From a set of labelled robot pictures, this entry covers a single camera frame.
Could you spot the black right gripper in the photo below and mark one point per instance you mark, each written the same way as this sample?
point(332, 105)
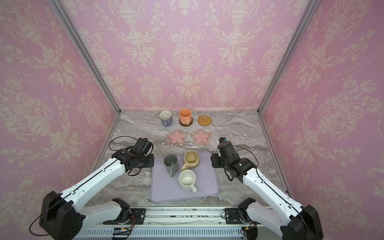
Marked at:
point(215, 160)

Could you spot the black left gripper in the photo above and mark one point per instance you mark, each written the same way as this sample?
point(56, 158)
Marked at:
point(151, 156)

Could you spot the pink flower silicone coaster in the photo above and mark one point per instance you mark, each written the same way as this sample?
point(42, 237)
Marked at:
point(201, 138)

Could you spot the woven rattan round coaster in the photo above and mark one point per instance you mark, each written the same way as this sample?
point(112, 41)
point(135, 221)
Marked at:
point(204, 121)

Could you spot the orange mug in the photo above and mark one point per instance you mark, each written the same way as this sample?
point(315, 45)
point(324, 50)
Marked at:
point(185, 116)

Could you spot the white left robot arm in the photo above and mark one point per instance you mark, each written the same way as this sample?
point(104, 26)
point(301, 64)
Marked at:
point(79, 194)

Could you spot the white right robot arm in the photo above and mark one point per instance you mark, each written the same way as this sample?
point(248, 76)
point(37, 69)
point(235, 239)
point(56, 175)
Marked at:
point(288, 218)

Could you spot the yellow beige mug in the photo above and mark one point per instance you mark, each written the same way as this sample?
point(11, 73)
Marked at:
point(191, 160)

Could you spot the grey green mug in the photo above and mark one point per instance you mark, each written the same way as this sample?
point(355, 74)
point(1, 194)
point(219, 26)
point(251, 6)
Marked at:
point(172, 165)

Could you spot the lilac plastic tray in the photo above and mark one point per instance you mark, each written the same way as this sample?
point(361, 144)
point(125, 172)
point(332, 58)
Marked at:
point(164, 188)

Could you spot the white cream mug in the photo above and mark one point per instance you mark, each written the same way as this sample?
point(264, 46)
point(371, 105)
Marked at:
point(187, 180)

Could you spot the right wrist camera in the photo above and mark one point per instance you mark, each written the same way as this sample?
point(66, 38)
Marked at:
point(227, 150)

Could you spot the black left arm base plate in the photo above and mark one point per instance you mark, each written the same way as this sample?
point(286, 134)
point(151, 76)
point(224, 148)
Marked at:
point(128, 217)

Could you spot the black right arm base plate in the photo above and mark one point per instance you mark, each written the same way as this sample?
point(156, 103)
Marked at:
point(236, 216)

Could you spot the aluminium front frame rail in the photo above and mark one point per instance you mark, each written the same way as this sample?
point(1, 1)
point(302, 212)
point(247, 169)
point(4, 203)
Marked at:
point(186, 214)

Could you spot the white perforated cable duct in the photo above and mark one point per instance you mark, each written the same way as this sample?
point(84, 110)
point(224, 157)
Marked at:
point(161, 232)

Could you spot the aluminium corner frame post left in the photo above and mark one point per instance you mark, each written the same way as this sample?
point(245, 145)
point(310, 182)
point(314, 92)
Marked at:
point(75, 36)

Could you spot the aluminium corner frame post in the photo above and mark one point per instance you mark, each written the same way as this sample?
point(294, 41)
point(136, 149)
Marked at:
point(296, 37)
point(75, 36)

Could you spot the aluminium corner frame post right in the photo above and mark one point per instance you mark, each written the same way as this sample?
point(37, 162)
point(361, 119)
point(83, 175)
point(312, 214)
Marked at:
point(296, 37)

